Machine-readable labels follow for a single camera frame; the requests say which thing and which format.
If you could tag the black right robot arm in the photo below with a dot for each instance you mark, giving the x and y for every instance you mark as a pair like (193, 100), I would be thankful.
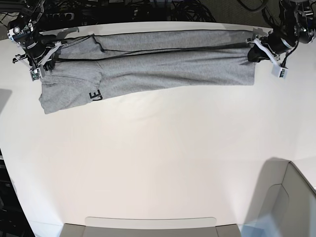
(24, 31)

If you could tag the grey chair backrest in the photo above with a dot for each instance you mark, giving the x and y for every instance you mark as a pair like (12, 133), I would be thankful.
(114, 227)

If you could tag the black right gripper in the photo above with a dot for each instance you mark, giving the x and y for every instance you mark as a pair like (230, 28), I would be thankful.
(35, 51)

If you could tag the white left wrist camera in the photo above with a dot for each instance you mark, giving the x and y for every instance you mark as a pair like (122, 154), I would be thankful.
(278, 70)

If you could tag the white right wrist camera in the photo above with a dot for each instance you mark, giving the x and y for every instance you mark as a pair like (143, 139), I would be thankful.
(46, 64)

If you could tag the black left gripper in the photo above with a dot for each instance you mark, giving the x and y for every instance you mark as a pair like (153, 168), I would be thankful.
(268, 47)

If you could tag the grey T-shirt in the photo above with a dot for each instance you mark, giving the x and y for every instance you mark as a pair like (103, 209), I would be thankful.
(94, 68)

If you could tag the tangled black cables background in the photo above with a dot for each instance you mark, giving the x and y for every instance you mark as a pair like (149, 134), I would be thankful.
(190, 11)

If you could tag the grey side bin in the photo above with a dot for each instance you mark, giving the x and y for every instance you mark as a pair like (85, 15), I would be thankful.
(289, 209)

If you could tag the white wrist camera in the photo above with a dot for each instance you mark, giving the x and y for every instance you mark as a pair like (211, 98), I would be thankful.
(278, 70)
(46, 64)

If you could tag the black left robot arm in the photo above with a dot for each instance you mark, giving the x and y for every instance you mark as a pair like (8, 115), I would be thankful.
(297, 25)

